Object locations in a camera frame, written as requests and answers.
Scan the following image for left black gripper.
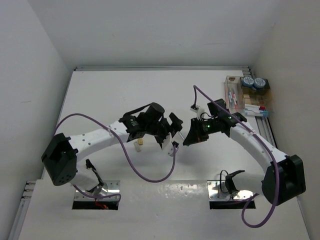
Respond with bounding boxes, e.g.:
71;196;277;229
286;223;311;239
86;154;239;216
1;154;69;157
145;112;182;144

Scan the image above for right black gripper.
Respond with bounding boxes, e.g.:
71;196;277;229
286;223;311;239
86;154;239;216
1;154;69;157
184;117;218;145

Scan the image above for blue white tape roll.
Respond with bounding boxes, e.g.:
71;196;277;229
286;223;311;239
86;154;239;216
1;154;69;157
241;76;254;88

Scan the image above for pink highlighter pen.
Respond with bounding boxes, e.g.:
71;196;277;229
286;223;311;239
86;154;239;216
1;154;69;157
231;88;238;109

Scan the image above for orange highlighter pen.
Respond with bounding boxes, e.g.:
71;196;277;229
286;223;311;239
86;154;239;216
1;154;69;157
225;87;232;108

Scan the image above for red capped white marker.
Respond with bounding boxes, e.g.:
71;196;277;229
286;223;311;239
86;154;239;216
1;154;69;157
245;104;266;111

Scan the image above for blue capped marker diagonal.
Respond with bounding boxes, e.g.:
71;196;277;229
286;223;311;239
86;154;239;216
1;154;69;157
243;110;269;118

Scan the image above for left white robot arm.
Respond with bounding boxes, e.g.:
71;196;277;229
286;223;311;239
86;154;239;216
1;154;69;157
41;102;183;193

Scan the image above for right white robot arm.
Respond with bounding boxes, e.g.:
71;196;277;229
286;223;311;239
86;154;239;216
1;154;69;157
183;99;306;205

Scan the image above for yellow eraser block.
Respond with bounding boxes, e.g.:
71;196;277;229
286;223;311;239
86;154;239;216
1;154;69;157
136;138;144;146

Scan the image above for beige eraser stick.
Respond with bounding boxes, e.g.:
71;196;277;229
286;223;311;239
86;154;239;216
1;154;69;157
134;141;141;152

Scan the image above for clear acrylic organizer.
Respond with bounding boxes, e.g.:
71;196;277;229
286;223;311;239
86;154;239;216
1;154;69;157
224;76;274;116

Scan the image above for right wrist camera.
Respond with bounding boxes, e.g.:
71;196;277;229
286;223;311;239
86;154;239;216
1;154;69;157
190;104;205;120

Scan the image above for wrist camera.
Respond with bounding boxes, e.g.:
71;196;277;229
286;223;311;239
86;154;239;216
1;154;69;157
190;104;205;120
161;133;179;157

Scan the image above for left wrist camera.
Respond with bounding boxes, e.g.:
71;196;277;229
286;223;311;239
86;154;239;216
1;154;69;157
161;133;179;157

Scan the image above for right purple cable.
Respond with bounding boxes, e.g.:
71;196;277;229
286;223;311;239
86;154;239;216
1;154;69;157
192;84;280;228

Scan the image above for purple cable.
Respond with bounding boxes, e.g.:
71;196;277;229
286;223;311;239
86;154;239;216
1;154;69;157
192;84;280;228
54;113;179;202

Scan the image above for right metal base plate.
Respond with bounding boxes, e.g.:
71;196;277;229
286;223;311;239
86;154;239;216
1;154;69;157
207;180;254;202

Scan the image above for metal base plate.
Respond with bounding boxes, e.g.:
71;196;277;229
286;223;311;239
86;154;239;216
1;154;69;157
207;180;254;202
74;180;121;202

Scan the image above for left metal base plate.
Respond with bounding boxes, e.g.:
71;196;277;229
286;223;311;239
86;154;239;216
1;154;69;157
74;180;121;202

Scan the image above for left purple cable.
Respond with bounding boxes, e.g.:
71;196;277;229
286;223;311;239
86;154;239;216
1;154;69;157
54;113;179;202

